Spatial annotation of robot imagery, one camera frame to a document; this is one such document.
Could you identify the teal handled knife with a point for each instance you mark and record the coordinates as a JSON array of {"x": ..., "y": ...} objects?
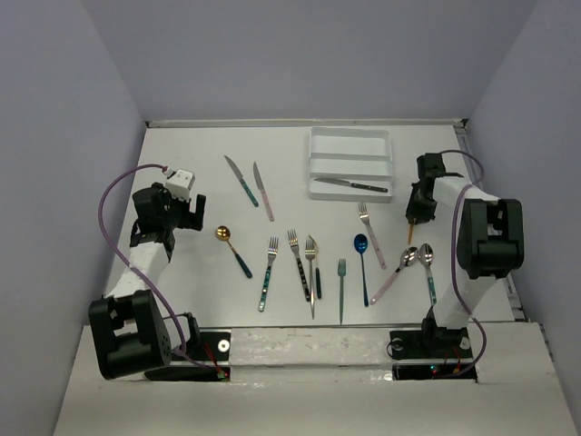
[{"x": 241, "y": 179}]

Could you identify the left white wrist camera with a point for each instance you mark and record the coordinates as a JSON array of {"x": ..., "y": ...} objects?
[{"x": 179, "y": 183}]

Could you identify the silver fork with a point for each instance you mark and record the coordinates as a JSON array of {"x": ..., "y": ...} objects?
[{"x": 310, "y": 256}]

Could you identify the gold knife dark green handle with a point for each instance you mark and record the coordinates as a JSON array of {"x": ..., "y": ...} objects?
[{"x": 317, "y": 268}]

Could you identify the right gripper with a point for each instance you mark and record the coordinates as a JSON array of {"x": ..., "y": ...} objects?
[{"x": 413, "y": 212}]

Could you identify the black handled knife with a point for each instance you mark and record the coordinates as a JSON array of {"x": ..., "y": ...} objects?
[{"x": 359, "y": 186}]

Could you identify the white front board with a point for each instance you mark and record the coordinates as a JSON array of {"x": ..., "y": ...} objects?
[{"x": 517, "y": 393}]

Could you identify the pink handled knife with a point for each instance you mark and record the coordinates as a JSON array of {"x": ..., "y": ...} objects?
[{"x": 261, "y": 188}]

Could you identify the metal right rail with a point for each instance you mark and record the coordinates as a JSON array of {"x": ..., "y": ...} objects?
[{"x": 474, "y": 174}]

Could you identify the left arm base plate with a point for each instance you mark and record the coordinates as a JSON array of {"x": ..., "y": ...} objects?
[{"x": 208, "y": 361}]

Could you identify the white cutlery tray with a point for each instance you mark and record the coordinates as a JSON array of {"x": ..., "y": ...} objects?
[{"x": 356, "y": 155}]

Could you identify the fork teal patterned handle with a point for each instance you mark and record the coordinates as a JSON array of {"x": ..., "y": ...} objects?
[{"x": 271, "y": 256}]

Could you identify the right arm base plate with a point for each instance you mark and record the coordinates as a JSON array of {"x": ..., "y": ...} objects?
[{"x": 416, "y": 357}]

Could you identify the gold spoon teal handle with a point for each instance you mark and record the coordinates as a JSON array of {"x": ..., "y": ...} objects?
[{"x": 223, "y": 233}]

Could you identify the blue spoon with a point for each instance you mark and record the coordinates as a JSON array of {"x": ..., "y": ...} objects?
[{"x": 361, "y": 245}]

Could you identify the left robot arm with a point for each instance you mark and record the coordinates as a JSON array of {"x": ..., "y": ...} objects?
[{"x": 129, "y": 332}]

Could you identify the fork pink handle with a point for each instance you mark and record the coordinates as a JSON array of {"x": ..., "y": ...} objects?
[{"x": 364, "y": 217}]

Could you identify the spoon pink handle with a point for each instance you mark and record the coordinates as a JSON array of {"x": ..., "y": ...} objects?
[{"x": 408, "y": 257}]

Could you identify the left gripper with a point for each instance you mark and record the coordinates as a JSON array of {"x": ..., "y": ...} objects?
[{"x": 191, "y": 221}]

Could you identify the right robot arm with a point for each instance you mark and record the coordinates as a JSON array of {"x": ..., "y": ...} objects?
[{"x": 487, "y": 244}]

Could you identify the fork black patterned handle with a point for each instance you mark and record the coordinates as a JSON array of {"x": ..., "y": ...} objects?
[{"x": 294, "y": 246}]

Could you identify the teal metal fork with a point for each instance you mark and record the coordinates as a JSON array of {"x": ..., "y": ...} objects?
[{"x": 341, "y": 274}]

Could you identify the metal rear rail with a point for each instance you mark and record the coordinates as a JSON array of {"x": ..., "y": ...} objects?
[{"x": 455, "y": 122}]

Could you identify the metal rail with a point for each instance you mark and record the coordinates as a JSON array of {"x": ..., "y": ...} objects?
[
  {"x": 455, "y": 122},
  {"x": 474, "y": 174}
]

